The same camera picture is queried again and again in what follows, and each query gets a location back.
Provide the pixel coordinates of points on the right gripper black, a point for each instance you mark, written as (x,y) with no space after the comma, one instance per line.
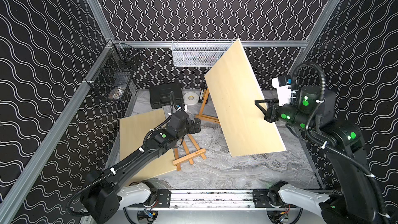
(271,113)

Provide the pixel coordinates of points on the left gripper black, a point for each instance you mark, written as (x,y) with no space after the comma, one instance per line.
(193,124)

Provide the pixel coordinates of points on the wooden easel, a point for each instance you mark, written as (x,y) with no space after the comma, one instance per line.
(189,156)
(204,110)

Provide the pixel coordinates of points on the plywood board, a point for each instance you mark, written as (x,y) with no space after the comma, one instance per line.
(132,132)
(233,88)

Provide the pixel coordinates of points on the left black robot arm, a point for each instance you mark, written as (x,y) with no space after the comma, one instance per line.
(99,196)

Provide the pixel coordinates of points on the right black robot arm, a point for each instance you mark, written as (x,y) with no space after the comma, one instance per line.
(308,113)

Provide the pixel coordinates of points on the small black tray box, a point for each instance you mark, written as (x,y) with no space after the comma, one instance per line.
(201,96)

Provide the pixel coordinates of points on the white tape roll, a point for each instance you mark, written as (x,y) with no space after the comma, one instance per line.
(190,98)

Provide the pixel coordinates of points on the black plastic tool case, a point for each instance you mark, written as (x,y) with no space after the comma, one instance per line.
(160,95)

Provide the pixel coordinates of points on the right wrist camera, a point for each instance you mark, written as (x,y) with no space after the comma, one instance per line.
(283,86)

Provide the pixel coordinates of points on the white wire mesh basket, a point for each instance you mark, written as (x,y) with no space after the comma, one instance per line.
(198,53)

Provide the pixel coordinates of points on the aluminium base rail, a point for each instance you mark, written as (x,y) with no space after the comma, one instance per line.
(211,199)

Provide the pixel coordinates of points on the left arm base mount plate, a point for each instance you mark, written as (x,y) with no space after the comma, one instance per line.
(159,198)

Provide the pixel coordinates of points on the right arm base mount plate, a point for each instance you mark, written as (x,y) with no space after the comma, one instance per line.
(265,199)

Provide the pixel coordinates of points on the black wire mesh basket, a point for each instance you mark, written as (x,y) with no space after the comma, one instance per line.
(113,79)

